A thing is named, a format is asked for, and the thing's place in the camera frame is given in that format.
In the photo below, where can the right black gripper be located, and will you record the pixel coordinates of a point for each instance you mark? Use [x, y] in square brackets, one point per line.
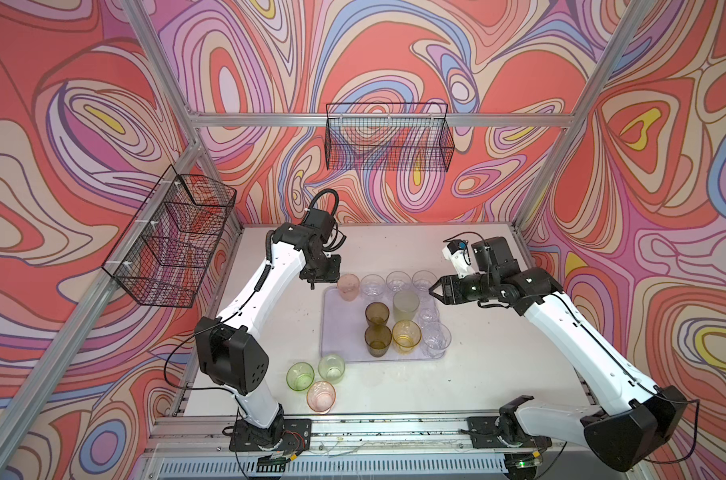
[443, 283]

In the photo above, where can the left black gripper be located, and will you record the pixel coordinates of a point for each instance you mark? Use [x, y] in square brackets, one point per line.
[333, 275]

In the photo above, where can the peach pink glass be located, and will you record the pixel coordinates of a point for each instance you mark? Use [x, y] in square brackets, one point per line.
[348, 287]

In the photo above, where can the small clear glass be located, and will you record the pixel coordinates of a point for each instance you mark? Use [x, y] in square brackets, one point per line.
[428, 315]

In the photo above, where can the pale green glass front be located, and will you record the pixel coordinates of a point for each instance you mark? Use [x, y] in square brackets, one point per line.
[406, 304]

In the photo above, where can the yellow glass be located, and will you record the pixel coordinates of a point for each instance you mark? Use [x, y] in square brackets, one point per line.
[406, 335]

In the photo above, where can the dark olive glass back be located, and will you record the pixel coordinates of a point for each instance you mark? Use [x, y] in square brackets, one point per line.
[377, 314]

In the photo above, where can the dark olive glass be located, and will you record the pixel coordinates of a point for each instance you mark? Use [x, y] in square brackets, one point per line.
[378, 339]
[377, 314]

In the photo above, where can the dark olive glass front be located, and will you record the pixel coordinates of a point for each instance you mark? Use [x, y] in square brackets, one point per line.
[378, 339]

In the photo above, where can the light green glass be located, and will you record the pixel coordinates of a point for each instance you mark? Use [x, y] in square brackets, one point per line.
[332, 368]

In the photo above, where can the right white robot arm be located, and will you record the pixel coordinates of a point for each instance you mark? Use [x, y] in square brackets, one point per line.
[632, 417]

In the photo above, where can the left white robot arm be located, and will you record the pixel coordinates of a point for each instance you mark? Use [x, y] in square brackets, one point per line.
[227, 345]

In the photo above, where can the lavender plastic tray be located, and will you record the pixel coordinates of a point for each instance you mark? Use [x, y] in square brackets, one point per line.
[344, 324]

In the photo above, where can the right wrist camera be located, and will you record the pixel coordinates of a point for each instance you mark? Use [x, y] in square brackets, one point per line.
[456, 251]

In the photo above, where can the black wire basket back wall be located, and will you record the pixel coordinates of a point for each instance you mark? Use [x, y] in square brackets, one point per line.
[388, 136]

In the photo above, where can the black wire basket wall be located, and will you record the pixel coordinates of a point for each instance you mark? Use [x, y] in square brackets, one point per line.
[388, 136]
[180, 225]

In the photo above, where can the aluminium front rail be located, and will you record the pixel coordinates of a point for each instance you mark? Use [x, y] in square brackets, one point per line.
[343, 435]

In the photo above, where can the black wire basket left wall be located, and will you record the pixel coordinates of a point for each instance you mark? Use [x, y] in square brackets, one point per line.
[180, 225]

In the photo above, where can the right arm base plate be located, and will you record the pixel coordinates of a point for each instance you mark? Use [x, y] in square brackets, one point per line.
[487, 432]

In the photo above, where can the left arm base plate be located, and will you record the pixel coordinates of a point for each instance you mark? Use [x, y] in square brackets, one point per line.
[270, 435]

